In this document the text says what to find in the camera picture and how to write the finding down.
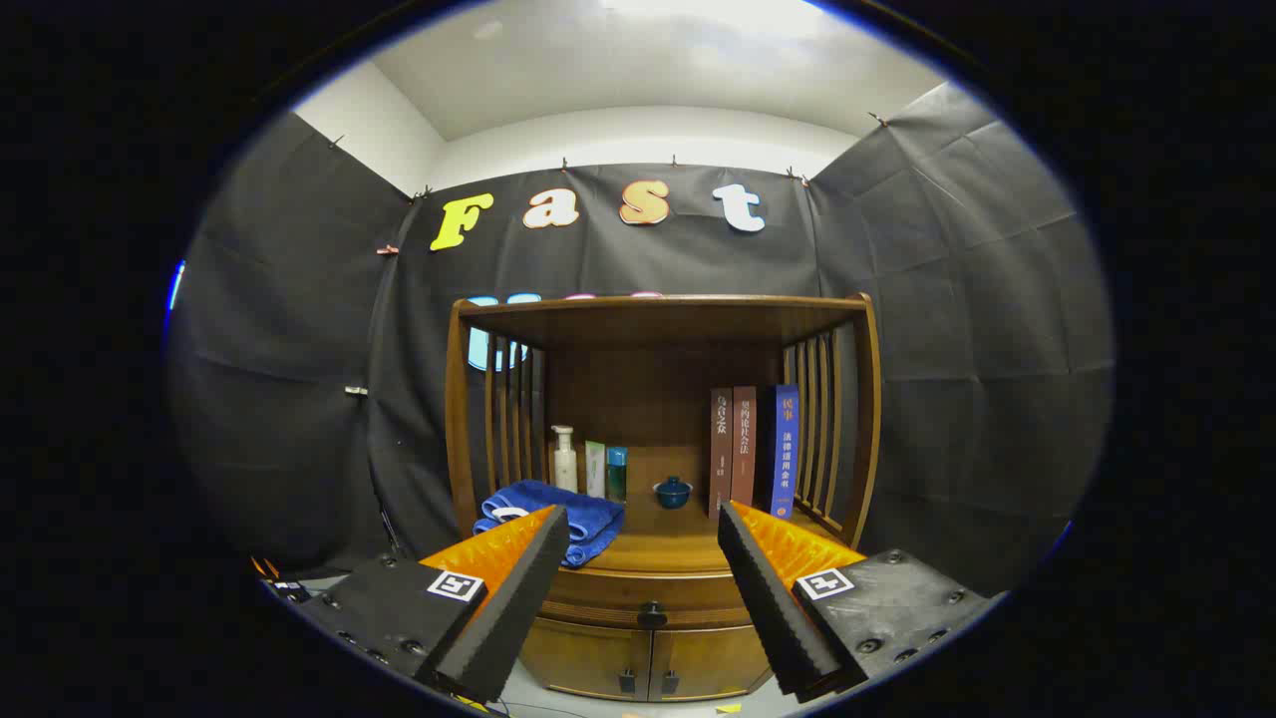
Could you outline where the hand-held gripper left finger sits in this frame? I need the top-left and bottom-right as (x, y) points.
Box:
(297, 504), (571, 705)

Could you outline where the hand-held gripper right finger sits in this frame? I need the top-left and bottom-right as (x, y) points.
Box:
(717, 501), (1006, 702)

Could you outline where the wooden drawer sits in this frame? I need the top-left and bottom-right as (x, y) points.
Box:
(533, 568), (761, 631)

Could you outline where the wooden cabinet door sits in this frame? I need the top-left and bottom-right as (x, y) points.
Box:
(650, 626), (775, 703)
(518, 618), (654, 701)

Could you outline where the wooden countertop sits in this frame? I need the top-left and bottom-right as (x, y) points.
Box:
(477, 477), (846, 576)

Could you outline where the wooden cabinet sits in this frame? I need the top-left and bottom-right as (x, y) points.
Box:
(445, 292), (884, 704)

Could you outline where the blue towel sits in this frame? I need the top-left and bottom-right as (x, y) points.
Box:
(473, 479), (626, 569)

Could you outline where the white pump bottle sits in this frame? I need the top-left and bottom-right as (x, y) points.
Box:
(551, 425), (579, 494)

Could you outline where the blue book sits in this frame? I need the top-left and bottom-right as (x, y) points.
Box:
(760, 384), (801, 521)

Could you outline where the dark brown book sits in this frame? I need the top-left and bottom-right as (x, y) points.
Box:
(709, 388), (735, 520)

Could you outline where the reddish brown book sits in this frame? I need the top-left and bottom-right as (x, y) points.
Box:
(732, 386), (758, 508)

